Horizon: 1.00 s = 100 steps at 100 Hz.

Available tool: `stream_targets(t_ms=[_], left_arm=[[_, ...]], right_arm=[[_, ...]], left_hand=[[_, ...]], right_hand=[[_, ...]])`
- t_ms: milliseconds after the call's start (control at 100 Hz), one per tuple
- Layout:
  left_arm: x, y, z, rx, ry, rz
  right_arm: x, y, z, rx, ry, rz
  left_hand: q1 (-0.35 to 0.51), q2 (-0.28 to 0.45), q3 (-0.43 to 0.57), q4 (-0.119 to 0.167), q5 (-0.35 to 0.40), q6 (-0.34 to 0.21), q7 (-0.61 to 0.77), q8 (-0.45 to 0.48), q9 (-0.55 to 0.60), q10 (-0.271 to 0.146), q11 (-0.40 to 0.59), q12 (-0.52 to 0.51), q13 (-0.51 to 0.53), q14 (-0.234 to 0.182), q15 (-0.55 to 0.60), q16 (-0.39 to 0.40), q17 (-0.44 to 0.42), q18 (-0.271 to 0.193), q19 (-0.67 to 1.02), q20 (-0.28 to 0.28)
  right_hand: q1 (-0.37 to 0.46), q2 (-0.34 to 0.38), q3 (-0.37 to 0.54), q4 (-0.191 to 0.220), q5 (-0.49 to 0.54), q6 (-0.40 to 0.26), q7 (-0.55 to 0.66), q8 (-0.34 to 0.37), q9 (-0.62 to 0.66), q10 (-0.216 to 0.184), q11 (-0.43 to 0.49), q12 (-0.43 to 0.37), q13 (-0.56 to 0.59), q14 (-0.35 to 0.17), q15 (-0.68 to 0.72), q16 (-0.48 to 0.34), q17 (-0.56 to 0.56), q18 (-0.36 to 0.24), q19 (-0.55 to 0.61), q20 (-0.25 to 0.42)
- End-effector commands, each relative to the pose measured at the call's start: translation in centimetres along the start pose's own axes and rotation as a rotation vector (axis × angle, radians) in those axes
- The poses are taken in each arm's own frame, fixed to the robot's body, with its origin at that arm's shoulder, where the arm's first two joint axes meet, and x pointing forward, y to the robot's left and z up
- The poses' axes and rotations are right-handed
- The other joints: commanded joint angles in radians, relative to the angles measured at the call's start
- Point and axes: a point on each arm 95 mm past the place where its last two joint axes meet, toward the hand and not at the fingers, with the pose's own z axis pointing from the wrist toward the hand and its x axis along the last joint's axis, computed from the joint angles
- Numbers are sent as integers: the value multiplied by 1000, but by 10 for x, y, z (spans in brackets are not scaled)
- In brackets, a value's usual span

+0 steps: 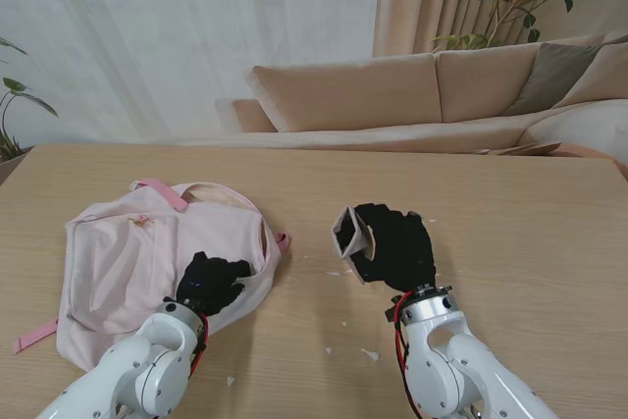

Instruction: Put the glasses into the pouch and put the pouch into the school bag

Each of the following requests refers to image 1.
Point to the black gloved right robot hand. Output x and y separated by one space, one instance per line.
402 252

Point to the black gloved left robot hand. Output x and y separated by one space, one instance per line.
211 281

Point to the beige pink glasses pouch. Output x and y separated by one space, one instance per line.
349 235

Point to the pale pink backpack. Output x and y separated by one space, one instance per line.
122 262

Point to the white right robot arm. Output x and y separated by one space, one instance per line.
441 355

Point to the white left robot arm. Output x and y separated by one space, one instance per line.
147 365

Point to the beige sofa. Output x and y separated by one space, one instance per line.
353 95

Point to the flat wooden tray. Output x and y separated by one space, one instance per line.
535 148

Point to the white sofa cushion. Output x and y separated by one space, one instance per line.
584 127

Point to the grey brown sofa cushion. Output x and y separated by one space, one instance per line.
554 75

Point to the beige pleated curtain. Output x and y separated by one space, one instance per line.
422 2

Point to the white sheer curtain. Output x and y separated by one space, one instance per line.
196 21

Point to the broad leaf green plant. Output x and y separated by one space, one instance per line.
19 88

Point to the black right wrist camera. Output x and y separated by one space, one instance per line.
392 312

